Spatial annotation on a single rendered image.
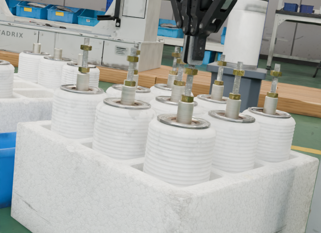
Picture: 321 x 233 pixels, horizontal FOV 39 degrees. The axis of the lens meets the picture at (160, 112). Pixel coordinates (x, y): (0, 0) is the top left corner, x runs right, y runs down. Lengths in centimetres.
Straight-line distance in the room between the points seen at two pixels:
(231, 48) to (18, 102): 52
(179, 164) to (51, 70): 71
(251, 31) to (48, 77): 54
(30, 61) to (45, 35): 167
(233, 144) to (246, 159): 3
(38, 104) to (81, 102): 30
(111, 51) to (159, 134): 224
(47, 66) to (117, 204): 68
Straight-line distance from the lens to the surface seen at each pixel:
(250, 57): 115
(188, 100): 62
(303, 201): 86
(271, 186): 73
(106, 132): 68
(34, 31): 305
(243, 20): 114
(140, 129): 68
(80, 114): 76
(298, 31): 899
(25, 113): 104
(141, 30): 282
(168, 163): 60
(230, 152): 69
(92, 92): 77
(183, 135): 59
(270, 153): 79
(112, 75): 274
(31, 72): 134
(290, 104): 258
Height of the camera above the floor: 38
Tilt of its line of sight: 11 degrees down
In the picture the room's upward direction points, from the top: 8 degrees clockwise
